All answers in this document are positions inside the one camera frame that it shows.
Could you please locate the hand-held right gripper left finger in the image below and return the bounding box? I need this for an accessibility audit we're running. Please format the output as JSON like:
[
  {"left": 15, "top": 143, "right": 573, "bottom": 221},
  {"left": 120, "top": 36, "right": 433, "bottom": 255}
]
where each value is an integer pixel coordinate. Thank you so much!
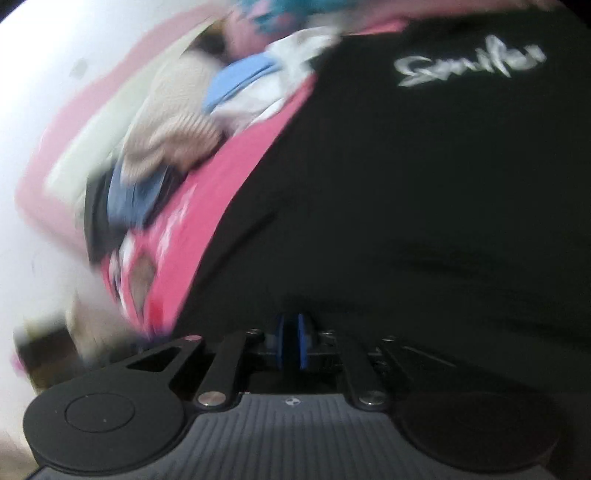
[{"left": 127, "top": 314, "right": 291, "bottom": 411}]

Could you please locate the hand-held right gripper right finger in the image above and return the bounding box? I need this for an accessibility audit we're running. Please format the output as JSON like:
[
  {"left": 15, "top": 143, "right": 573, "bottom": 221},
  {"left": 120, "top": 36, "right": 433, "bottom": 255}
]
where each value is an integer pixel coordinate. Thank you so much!
[{"left": 291, "top": 314, "right": 453, "bottom": 411}]

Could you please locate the black printed t-shirt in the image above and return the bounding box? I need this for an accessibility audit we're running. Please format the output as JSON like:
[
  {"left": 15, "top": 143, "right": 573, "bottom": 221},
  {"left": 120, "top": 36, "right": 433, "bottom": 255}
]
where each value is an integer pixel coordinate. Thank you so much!
[{"left": 175, "top": 9, "right": 591, "bottom": 416}]

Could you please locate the pink floral blanket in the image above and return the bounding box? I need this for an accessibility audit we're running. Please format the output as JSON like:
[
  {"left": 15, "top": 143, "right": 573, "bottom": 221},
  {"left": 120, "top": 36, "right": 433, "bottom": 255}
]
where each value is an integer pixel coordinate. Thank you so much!
[{"left": 106, "top": 69, "right": 324, "bottom": 337}]

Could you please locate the blue denim cloth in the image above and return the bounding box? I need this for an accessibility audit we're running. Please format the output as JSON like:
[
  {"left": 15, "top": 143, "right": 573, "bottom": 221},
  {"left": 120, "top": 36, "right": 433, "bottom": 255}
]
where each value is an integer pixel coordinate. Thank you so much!
[{"left": 108, "top": 166, "right": 171, "bottom": 227}]

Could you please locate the dark cloth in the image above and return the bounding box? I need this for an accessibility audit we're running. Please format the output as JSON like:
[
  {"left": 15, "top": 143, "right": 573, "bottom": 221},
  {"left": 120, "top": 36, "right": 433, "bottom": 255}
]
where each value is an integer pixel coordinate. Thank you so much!
[{"left": 85, "top": 175, "right": 116, "bottom": 264}]

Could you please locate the crumpled white shirt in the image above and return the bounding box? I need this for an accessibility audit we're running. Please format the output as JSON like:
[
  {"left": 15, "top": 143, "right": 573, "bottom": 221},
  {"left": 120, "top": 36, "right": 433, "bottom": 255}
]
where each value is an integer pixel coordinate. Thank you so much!
[{"left": 212, "top": 25, "right": 342, "bottom": 134}]

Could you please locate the beige checkered cloth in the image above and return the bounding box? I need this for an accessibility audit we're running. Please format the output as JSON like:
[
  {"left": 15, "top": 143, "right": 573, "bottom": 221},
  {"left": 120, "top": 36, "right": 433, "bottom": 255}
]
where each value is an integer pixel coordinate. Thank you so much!
[{"left": 122, "top": 51, "right": 222, "bottom": 185}]

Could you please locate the light blue cloth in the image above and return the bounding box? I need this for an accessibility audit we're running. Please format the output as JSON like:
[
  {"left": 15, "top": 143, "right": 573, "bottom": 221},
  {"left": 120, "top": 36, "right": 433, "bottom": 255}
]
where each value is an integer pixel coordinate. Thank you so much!
[{"left": 203, "top": 55, "right": 282, "bottom": 112}]

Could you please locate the pink and blue quilt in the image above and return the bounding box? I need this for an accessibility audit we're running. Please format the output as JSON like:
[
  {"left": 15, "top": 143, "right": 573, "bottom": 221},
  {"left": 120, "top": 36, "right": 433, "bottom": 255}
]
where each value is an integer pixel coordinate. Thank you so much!
[{"left": 226, "top": 0, "right": 407, "bottom": 47}]

